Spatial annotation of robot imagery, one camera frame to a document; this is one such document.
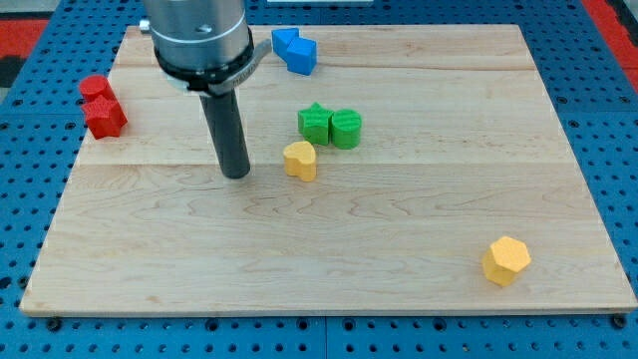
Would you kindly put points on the green cylinder block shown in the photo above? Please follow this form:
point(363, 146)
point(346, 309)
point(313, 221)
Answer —
point(346, 127)

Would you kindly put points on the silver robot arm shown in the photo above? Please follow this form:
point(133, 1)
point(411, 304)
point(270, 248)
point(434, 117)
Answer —
point(208, 47)

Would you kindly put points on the red cylinder block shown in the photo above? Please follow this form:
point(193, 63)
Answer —
point(95, 86)

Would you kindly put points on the wooden board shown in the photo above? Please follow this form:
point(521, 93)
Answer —
point(460, 145)

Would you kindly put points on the blue triangle block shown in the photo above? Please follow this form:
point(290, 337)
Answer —
point(281, 39)

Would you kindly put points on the yellow hexagon block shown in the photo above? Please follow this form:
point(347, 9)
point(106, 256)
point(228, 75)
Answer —
point(504, 260)

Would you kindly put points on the blue cube block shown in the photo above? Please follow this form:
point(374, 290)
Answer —
point(301, 56)

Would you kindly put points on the green star block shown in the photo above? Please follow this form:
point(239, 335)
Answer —
point(314, 124)

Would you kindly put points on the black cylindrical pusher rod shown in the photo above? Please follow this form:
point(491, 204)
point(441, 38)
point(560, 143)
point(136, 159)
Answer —
point(226, 131)

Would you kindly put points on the red star block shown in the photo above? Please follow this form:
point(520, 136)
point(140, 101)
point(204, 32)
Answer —
point(104, 117)

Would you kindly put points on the yellow heart block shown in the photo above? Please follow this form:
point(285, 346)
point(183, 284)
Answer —
point(300, 161)

